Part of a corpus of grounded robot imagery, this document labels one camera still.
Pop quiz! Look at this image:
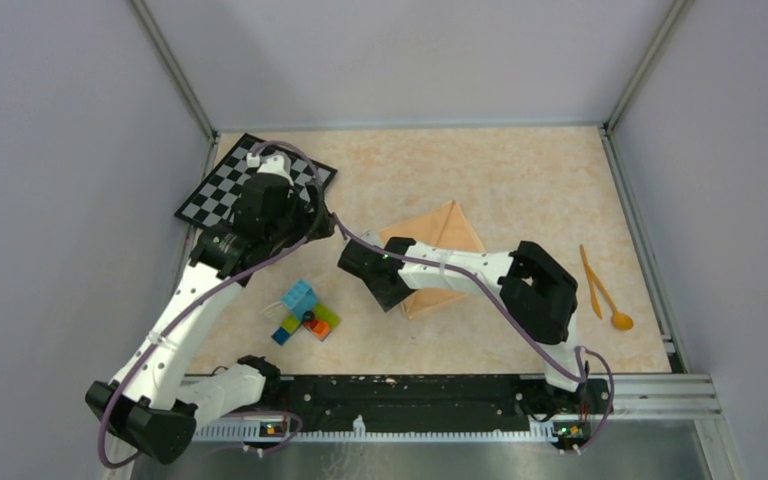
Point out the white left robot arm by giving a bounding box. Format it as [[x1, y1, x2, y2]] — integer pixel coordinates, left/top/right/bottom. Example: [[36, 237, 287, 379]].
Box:
[[85, 172, 334, 469]]

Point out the orange cloth napkin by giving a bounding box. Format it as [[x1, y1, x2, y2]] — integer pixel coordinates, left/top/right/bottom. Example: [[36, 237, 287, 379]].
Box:
[[377, 200, 488, 321]]

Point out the black white checkerboard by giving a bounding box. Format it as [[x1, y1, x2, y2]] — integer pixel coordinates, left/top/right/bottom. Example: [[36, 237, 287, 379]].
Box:
[[174, 133, 338, 229]]

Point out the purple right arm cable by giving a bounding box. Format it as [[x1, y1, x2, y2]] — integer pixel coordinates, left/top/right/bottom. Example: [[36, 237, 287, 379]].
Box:
[[332, 211, 616, 455]]

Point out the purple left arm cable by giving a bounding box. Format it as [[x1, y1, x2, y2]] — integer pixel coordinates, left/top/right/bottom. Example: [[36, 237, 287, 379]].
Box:
[[97, 140, 336, 470]]

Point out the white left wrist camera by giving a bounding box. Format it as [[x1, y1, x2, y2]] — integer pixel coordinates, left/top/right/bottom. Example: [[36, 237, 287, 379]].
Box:
[[244, 153, 293, 190]]

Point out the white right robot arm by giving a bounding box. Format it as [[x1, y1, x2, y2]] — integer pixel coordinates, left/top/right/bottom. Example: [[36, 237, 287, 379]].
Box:
[[338, 237, 595, 417]]

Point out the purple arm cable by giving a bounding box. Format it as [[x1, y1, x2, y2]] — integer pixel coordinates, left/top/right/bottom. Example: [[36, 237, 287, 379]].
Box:
[[97, 140, 336, 470], [332, 211, 616, 455]]

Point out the colourful toy block pile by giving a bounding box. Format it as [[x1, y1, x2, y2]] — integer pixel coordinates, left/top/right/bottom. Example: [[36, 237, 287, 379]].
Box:
[[261, 279, 341, 346]]

